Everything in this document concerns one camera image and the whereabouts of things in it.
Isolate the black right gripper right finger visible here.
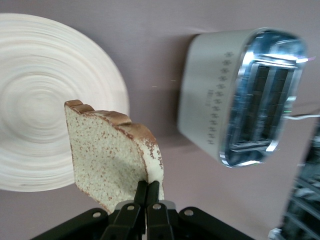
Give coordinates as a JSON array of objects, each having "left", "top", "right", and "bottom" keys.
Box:
[{"left": 146, "top": 180, "right": 176, "bottom": 240}]

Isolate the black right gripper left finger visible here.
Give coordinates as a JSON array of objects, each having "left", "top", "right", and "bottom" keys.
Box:
[{"left": 101, "top": 180, "right": 148, "bottom": 240}]

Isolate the brown bread slice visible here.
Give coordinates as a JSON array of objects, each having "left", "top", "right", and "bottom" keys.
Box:
[{"left": 64, "top": 99, "right": 166, "bottom": 215}]

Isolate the round wooden plate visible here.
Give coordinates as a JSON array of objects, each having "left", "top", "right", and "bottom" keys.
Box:
[{"left": 0, "top": 12, "right": 131, "bottom": 193}]

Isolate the beige and chrome toaster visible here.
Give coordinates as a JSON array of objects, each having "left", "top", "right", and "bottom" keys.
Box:
[{"left": 176, "top": 27, "right": 309, "bottom": 169}]

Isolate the aluminium frame profile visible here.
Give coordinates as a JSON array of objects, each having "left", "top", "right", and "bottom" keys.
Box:
[{"left": 267, "top": 119, "right": 320, "bottom": 240}]

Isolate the white toaster power cord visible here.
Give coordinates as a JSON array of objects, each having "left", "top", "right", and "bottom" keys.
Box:
[{"left": 283, "top": 113, "right": 320, "bottom": 121}]

